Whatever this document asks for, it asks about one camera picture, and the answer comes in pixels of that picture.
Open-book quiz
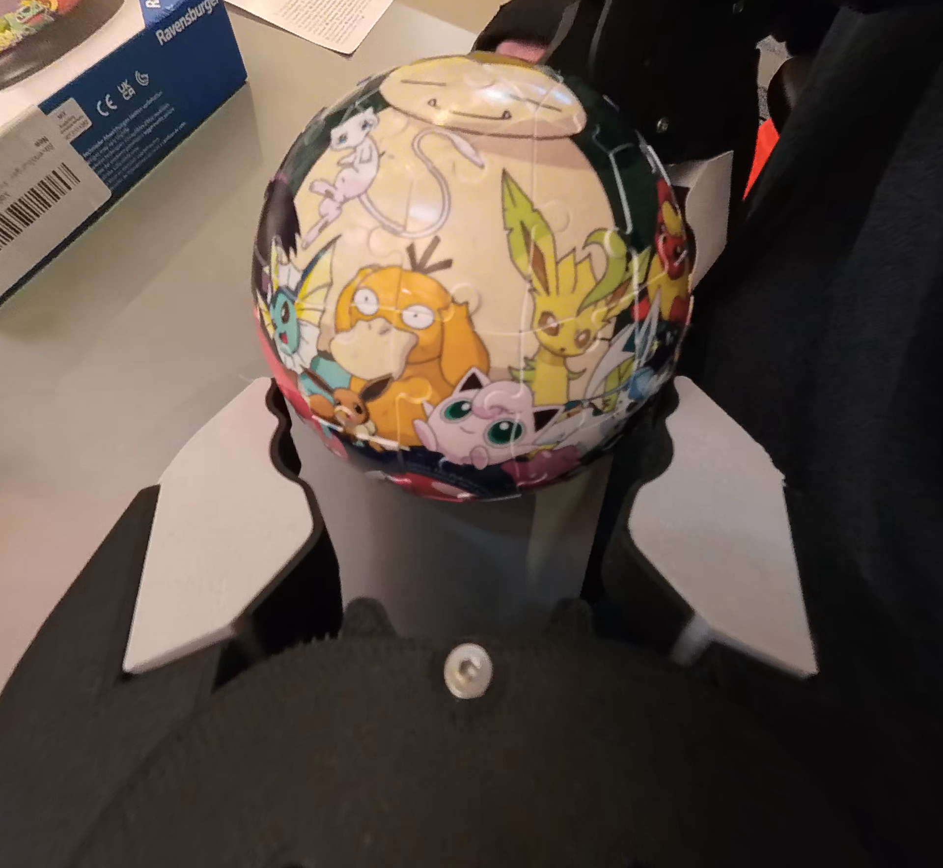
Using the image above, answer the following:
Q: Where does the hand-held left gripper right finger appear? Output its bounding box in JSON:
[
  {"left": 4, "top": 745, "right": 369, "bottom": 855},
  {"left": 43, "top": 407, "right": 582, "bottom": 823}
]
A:
[{"left": 588, "top": 374, "right": 820, "bottom": 679}]

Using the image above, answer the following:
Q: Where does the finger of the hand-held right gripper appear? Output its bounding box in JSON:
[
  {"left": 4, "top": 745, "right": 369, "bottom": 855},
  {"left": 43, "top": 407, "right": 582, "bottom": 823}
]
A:
[{"left": 663, "top": 148, "right": 740, "bottom": 287}]

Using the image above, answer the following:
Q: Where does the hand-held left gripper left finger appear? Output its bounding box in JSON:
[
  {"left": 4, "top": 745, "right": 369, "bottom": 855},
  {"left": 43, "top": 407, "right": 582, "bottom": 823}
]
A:
[{"left": 121, "top": 376, "right": 346, "bottom": 676}]

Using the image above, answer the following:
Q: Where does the colourful puzzle ball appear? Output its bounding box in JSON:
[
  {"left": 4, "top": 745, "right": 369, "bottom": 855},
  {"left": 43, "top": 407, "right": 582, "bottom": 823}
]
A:
[{"left": 252, "top": 54, "right": 695, "bottom": 502}]

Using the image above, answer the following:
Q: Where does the blue puzzle box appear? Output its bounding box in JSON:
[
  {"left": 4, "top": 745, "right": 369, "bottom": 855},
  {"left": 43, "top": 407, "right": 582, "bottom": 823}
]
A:
[{"left": 0, "top": 0, "right": 248, "bottom": 299}]

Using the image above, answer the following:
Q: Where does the red plastic part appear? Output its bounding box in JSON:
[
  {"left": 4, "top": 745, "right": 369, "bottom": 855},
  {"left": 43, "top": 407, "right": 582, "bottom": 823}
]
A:
[{"left": 743, "top": 118, "right": 779, "bottom": 200}]

